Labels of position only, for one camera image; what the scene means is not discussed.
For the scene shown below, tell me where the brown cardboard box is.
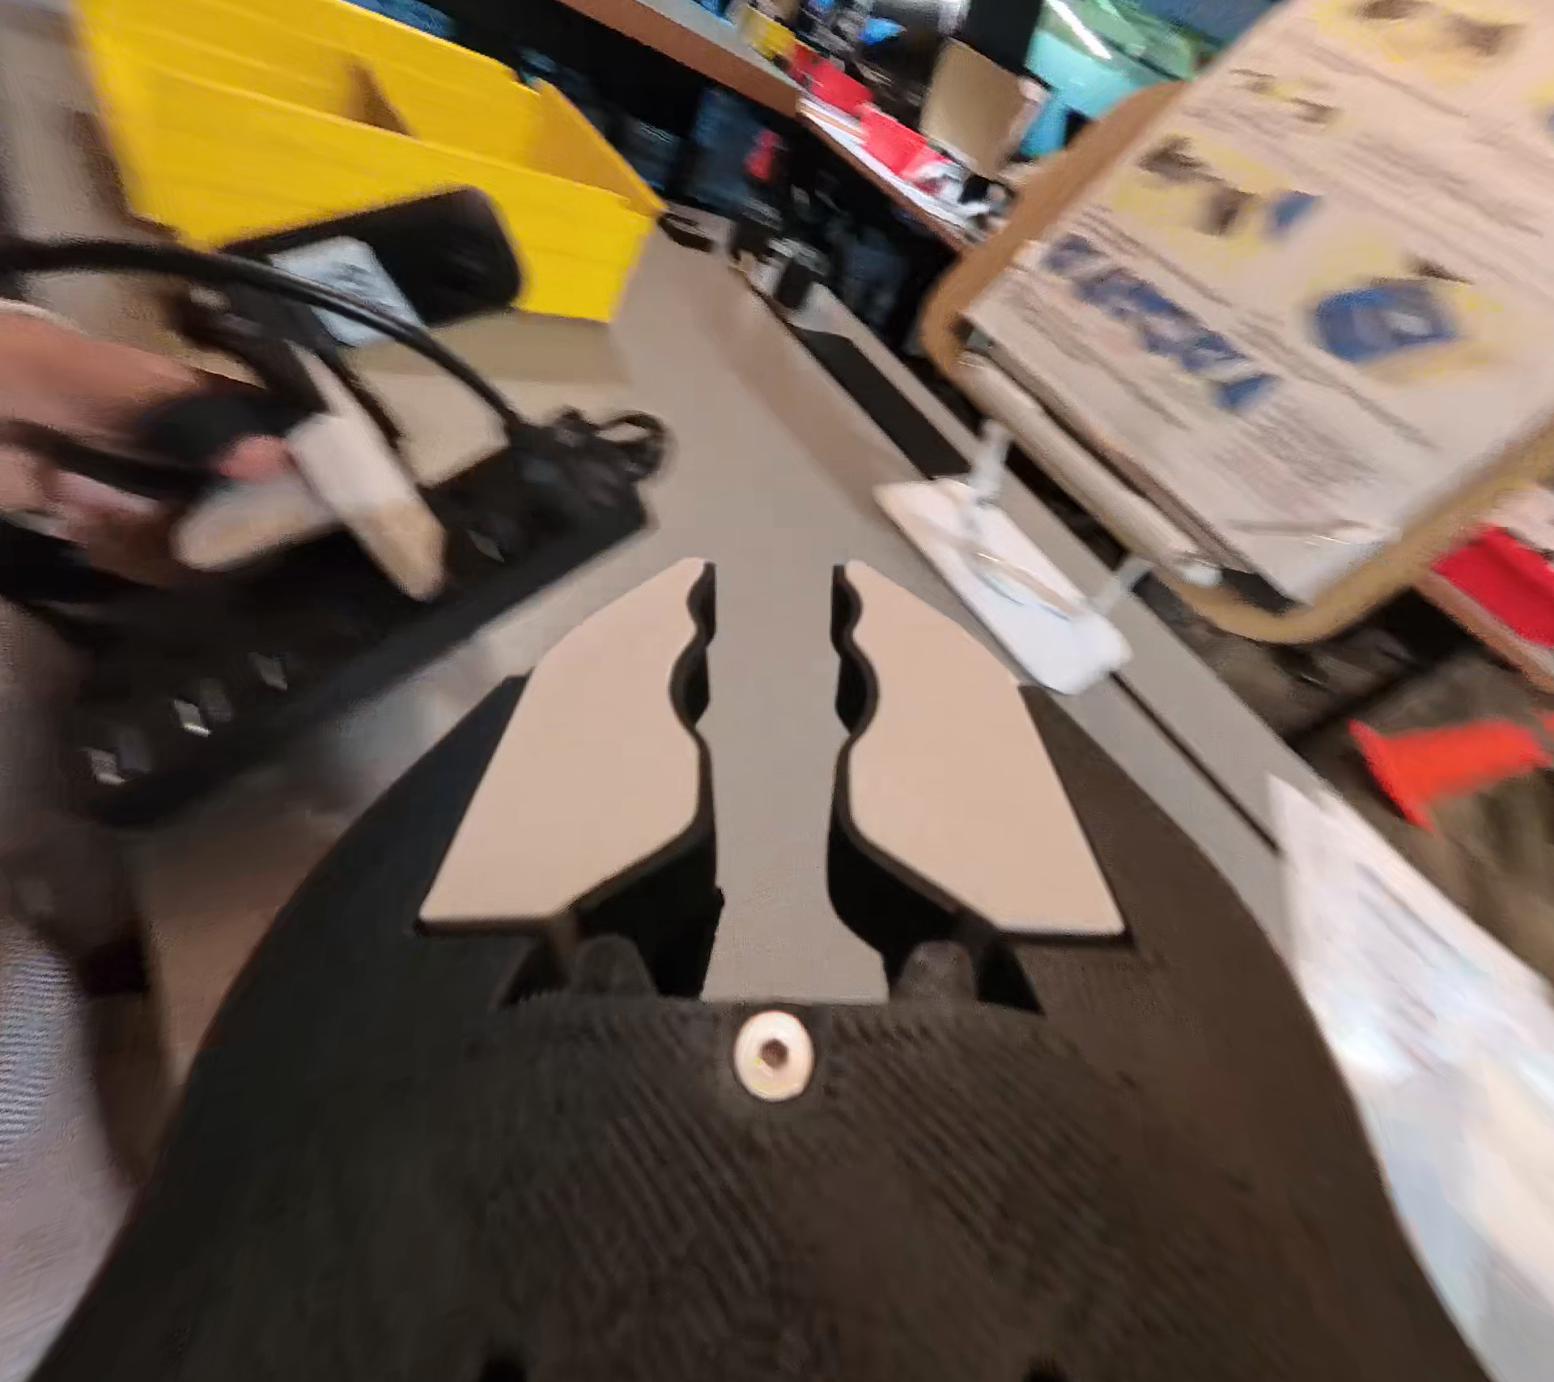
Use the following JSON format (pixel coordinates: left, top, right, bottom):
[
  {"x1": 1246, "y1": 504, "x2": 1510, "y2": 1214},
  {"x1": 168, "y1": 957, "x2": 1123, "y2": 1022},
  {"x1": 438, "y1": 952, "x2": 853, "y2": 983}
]
[{"x1": 922, "y1": 41, "x2": 1048, "y2": 179}]

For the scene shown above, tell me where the yellow plastic bin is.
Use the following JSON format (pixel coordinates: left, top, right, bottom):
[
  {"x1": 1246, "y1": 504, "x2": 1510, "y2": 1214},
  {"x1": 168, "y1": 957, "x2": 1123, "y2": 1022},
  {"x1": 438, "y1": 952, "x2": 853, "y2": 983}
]
[{"x1": 66, "y1": 0, "x2": 666, "y2": 326}]

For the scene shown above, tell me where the orange traffic cone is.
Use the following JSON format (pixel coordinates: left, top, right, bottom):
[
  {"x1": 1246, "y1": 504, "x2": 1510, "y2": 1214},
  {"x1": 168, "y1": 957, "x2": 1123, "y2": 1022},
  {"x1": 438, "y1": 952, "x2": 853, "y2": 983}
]
[{"x1": 1346, "y1": 714, "x2": 1554, "y2": 832}]

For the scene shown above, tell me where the wooden board with instruction sheet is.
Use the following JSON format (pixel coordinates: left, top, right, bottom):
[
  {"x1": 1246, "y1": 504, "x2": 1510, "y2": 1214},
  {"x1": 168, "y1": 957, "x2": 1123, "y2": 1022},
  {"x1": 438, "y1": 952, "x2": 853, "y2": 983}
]
[{"x1": 917, "y1": 0, "x2": 1554, "y2": 646}]

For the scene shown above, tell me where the person's left hand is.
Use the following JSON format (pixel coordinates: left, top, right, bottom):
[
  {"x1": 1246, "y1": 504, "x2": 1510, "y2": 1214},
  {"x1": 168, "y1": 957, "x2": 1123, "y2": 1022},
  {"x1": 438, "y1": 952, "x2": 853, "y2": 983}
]
[{"x1": 0, "y1": 308, "x2": 302, "y2": 590}]

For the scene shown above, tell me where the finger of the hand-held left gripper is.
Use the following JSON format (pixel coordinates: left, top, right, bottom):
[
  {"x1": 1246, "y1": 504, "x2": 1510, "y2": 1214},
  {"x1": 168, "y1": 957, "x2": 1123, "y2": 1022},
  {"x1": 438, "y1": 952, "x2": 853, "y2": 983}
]
[
  {"x1": 169, "y1": 475, "x2": 347, "y2": 577},
  {"x1": 288, "y1": 408, "x2": 451, "y2": 604}
]

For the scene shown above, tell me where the white board stand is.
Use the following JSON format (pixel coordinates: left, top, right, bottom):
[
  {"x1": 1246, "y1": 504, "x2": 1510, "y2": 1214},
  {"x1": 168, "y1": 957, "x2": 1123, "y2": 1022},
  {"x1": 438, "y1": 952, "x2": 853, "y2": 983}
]
[{"x1": 874, "y1": 423, "x2": 1215, "y2": 698}]

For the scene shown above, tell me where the printed paper sheet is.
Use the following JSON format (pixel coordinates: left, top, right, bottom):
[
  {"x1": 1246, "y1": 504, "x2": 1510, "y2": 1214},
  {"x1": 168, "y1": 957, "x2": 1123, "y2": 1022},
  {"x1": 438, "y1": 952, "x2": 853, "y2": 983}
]
[{"x1": 1267, "y1": 776, "x2": 1545, "y2": 1057}]

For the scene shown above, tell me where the red plastic bin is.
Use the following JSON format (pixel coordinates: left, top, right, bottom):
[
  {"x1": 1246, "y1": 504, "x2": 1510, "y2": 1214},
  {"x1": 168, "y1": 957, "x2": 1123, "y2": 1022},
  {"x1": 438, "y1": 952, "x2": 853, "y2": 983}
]
[
  {"x1": 1419, "y1": 527, "x2": 1554, "y2": 680},
  {"x1": 854, "y1": 106, "x2": 938, "y2": 179},
  {"x1": 791, "y1": 51, "x2": 878, "y2": 119}
]

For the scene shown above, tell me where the black usb cable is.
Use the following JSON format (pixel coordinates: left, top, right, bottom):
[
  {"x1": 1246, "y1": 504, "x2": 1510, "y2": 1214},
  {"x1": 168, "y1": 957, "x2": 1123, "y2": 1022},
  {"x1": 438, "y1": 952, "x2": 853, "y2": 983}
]
[{"x1": 0, "y1": 239, "x2": 670, "y2": 493}]

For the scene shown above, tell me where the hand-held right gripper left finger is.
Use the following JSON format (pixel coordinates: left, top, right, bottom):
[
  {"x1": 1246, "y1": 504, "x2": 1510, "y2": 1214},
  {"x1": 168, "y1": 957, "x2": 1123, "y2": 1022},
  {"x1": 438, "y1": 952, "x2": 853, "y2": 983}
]
[{"x1": 415, "y1": 557, "x2": 726, "y2": 999}]

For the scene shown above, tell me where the black power strip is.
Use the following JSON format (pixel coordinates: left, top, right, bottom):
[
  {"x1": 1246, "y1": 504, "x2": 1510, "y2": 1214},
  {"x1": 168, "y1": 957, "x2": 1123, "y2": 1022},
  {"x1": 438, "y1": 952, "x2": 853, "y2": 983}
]
[{"x1": 53, "y1": 417, "x2": 650, "y2": 832}]

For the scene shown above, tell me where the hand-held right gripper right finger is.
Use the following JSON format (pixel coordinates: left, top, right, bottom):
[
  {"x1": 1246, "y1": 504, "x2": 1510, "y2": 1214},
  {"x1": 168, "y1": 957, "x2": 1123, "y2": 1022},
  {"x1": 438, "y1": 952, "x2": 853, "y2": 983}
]
[{"x1": 825, "y1": 557, "x2": 1131, "y2": 989}]

